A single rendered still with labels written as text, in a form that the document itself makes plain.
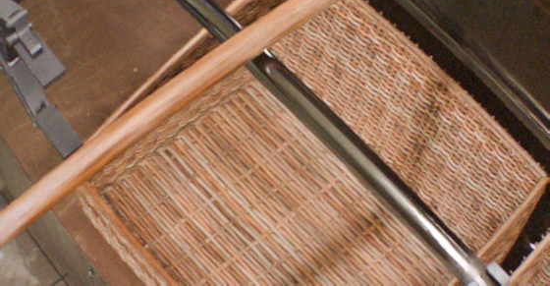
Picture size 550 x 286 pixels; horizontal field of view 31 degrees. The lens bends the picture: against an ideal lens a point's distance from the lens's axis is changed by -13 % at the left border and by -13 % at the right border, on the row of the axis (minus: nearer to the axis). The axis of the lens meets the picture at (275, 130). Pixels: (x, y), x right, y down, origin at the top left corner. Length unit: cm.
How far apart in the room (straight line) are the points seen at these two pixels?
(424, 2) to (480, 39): 11
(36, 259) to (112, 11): 68
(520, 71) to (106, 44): 82
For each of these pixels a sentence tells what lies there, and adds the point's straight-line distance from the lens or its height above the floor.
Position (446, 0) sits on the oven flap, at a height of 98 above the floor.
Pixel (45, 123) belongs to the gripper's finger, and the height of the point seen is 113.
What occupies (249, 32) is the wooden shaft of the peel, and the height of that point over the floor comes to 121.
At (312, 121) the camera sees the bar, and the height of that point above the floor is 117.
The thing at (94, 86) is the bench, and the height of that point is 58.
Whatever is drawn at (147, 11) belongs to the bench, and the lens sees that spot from 193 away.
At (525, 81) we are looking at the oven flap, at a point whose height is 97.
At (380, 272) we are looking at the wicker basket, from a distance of 164.
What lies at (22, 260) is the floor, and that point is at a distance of 236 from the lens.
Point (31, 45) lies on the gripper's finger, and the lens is 103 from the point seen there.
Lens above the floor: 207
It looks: 58 degrees down
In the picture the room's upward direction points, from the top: straight up
